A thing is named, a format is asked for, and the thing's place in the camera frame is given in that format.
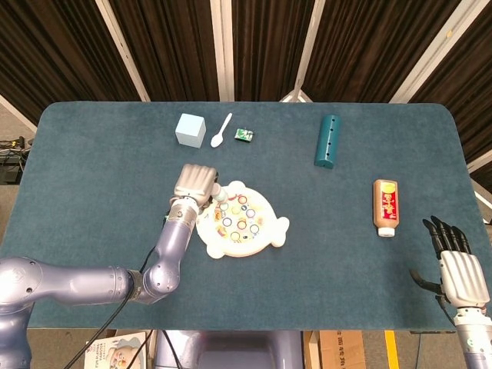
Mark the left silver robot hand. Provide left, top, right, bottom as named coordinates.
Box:
left=173, top=164, right=219, bottom=208

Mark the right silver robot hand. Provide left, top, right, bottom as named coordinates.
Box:
left=409, top=215, right=487, bottom=309

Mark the white fish-shaped toy board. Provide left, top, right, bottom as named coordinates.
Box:
left=194, top=180, right=290, bottom=259

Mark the white plastic spoon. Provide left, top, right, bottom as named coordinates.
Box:
left=210, top=112, right=234, bottom=148

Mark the light blue cube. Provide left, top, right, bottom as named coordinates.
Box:
left=175, top=113, right=207, bottom=148

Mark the brown sauce bottle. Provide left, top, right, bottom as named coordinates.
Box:
left=372, top=178, right=400, bottom=238

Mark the dark brown curtain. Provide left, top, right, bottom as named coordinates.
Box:
left=0, top=0, right=492, bottom=181

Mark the teal half-cylinder block with holes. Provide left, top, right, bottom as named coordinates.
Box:
left=314, top=114, right=342, bottom=170

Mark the brown cardboard box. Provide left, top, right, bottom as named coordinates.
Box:
left=303, top=330, right=366, bottom=369

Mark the blue felt table cover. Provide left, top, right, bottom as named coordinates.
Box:
left=0, top=101, right=492, bottom=331

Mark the purple robot torso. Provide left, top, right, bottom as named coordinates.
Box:
left=153, top=330, right=304, bottom=369

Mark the black floor electronics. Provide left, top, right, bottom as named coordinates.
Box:
left=0, top=136, right=35, bottom=185

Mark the printed toy packaging box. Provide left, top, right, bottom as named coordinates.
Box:
left=84, top=331, right=149, bottom=369

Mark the white frame pole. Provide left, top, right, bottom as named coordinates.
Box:
left=95, top=0, right=151, bottom=102
left=390, top=0, right=477, bottom=104
left=210, top=0, right=234, bottom=102
left=278, top=0, right=327, bottom=103

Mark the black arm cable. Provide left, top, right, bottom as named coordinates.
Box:
left=63, top=245, right=162, bottom=369

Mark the black torso cable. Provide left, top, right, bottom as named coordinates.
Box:
left=161, top=330, right=182, bottom=369

